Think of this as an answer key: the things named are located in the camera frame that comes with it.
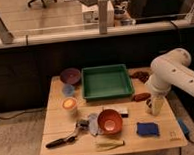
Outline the orange bowl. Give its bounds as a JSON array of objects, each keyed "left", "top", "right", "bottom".
[{"left": 97, "top": 109, "right": 123, "bottom": 135}]

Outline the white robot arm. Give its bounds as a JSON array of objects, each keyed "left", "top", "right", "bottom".
[{"left": 145, "top": 48, "right": 194, "bottom": 116}]

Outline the green plastic tray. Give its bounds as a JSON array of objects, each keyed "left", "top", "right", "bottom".
[{"left": 81, "top": 64, "right": 135, "bottom": 101}]

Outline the small metal cup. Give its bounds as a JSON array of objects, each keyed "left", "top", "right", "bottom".
[{"left": 145, "top": 99, "right": 152, "bottom": 114}]

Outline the brown sausage toy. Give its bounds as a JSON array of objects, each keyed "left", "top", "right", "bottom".
[{"left": 132, "top": 92, "right": 151, "bottom": 102}]

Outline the white black box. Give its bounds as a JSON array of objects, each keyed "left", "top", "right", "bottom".
[{"left": 104, "top": 106, "right": 128, "bottom": 118}]

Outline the yellow green banana toy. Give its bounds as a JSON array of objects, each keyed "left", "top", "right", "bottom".
[{"left": 95, "top": 140, "right": 124, "bottom": 151}]

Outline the wooden table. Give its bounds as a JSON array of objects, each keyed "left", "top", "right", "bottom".
[{"left": 40, "top": 76, "right": 187, "bottom": 155}]

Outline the orange filled white cup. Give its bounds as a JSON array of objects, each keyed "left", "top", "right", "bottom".
[{"left": 62, "top": 97, "right": 78, "bottom": 115}]

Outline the purple bowl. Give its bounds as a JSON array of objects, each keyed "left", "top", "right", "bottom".
[{"left": 60, "top": 68, "right": 81, "bottom": 85}]

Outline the small blue cup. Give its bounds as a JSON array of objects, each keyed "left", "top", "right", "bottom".
[{"left": 62, "top": 84, "right": 75, "bottom": 97}]

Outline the white cardboard box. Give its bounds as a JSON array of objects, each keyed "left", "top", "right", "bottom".
[{"left": 81, "top": 1, "right": 115, "bottom": 27}]

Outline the dark brown chain toy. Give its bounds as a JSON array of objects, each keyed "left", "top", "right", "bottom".
[{"left": 130, "top": 71, "right": 150, "bottom": 83}]

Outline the black handled brush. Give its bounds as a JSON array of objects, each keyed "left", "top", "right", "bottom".
[{"left": 46, "top": 119, "right": 89, "bottom": 149}]

